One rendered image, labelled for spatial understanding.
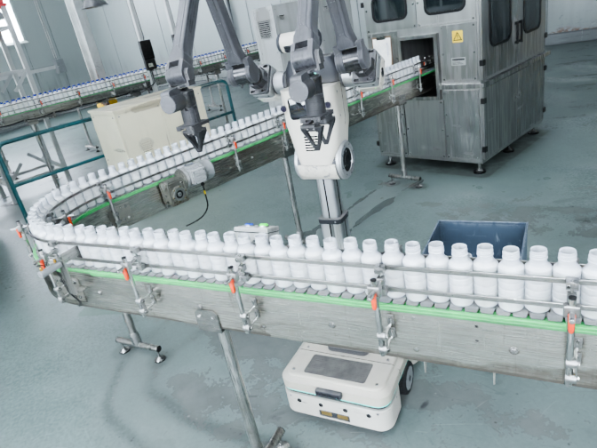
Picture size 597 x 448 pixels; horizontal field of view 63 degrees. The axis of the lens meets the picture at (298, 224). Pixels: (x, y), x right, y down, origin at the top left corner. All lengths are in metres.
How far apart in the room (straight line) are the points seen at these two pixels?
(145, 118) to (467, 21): 3.29
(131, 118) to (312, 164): 3.67
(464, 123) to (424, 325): 3.77
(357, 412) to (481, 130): 3.31
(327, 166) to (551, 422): 1.44
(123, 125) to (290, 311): 4.13
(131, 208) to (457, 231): 1.83
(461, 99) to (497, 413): 3.20
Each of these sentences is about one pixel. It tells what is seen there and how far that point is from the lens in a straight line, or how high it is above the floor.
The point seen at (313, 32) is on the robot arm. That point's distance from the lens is 1.43.
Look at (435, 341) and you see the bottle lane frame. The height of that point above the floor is 0.90.
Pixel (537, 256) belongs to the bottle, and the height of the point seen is 1.15.
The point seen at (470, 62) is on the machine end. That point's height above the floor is 1.07.
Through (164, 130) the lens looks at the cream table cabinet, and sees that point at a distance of 5.65.
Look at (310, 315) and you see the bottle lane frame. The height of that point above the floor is 0.93.
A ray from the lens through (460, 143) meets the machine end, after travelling 5.08.
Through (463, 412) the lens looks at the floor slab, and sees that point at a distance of 2.48.
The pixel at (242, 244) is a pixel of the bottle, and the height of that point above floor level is 1.14.
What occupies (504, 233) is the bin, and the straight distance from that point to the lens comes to 1.93.
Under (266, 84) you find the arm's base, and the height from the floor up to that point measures 1.52.
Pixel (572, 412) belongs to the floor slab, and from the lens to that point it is 2.55.
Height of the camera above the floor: 1.77
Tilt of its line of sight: 23 degrees down
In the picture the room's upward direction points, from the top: 11 degrees counter-clockwise
